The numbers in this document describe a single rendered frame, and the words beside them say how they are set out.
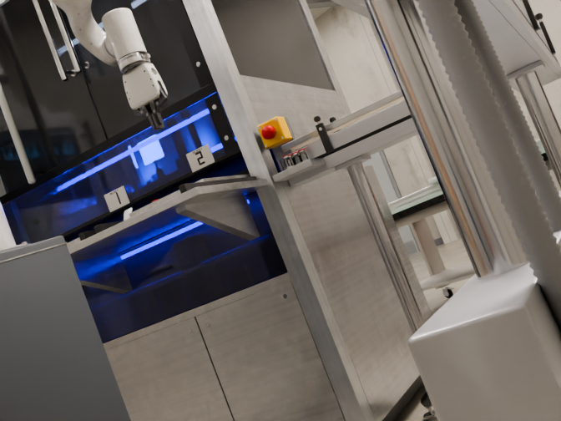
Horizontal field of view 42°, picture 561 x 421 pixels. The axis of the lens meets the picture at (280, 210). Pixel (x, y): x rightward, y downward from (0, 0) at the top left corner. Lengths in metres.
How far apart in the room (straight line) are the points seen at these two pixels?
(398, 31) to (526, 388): 0.32
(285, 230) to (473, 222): 1.54
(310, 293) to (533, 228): 1.67
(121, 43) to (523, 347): 1.69
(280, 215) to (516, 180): 1.68
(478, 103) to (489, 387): 0.18
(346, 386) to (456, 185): 1.58
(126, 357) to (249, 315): 0.49
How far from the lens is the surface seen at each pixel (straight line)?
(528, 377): 0.48
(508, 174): 0.51
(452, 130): 0.64
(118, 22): 2.05
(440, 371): 0.49
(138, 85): 2.02
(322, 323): 2.16
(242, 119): 2.19
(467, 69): 0.51
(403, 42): 0.66
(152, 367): 2.48
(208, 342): 2.34
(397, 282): 2.21
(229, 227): 2.06
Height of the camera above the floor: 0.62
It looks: 4 degrees up
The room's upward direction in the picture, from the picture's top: 21 degrees counter-clockwise
